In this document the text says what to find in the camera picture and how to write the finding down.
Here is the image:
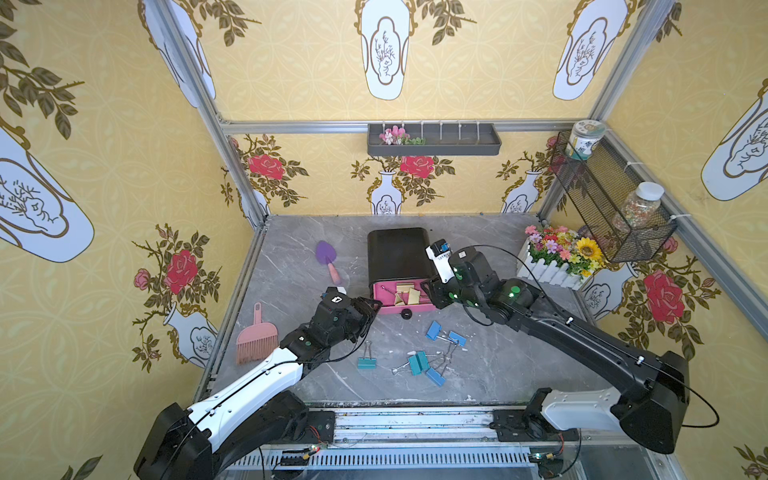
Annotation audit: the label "teal binder clip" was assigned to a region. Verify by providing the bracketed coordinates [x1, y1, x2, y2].
[391, 354, 422, 376]
[415, 351, 440, 372]
[357, 340, 377, 370]

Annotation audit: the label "blue binder clip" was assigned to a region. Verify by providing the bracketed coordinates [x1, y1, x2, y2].
[425, 321, 442, 341]
[425, 355, 450, 387]
[447, 331, 466, 347]

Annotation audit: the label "flower planter white fence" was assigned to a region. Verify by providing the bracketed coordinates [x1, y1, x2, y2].
[517, 225, 607, 290]

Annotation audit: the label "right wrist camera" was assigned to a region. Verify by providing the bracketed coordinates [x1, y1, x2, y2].
[425, 239, 454, 284]

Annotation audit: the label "jar with patterned lid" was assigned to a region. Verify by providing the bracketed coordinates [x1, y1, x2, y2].
[564, 119, 606, 160]

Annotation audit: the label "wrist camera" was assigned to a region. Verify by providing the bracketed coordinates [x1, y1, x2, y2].
[425, 239, 454, 284]
[322, 286, 347, 297]

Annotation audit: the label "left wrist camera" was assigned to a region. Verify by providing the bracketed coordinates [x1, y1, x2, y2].
[322, 286, 347, 297]

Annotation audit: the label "blue binder clip lower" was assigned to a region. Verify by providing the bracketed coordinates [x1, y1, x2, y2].
[425, 355, 450, 387]

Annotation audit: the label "purple pink toy shovel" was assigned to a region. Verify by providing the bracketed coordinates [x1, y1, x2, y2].
[315, 241, 343, 286]

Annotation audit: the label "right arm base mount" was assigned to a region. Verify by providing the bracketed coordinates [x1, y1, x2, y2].
[489, 409, 580, 442]

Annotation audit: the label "grey wall shelf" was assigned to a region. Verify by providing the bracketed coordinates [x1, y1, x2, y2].
[367, 121, 502, 157]

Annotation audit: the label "teal binder clip left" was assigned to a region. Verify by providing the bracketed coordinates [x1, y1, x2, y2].
[357, 340, 377, 370]

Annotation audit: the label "small pink flowers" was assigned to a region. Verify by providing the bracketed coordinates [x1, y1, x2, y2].
[379, 126, 425, 145]

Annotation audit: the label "blue binder clip right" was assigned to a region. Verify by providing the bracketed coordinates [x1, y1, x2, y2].
[447, 331, 466, 347]

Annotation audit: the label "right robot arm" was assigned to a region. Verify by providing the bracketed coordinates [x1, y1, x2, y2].
[422, 240, 691, 454]

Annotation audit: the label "blue binder clip upper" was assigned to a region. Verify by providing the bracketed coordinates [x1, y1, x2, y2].
[425, 321, 442, 341]

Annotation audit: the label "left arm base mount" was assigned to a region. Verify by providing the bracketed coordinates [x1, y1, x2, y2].
[268, 410, 336, 445]

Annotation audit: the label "teal binder clip right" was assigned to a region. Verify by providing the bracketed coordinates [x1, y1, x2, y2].
[415, 351, 440, 372]

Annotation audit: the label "pink drawer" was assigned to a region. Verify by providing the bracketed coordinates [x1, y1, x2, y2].
[371, 279, 437, 319]

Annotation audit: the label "black drawer cabinet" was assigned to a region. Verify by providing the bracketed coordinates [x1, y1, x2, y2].
[367, 227, 436, 285]

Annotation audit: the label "teal binder clip middle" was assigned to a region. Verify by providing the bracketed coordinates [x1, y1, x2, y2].
[391, 354, 422, 376]

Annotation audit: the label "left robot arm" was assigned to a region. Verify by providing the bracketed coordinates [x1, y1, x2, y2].
[133, 287, 382, 479]

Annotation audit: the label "pink hand broom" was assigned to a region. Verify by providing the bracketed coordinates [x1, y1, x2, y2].
[235, 302, 279, 365]

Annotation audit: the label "black wire basket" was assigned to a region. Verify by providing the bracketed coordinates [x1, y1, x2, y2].
[551, 131, 677, 263]

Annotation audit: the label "clear jar white lid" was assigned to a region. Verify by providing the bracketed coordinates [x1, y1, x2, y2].
[613, 182, 665, 232]

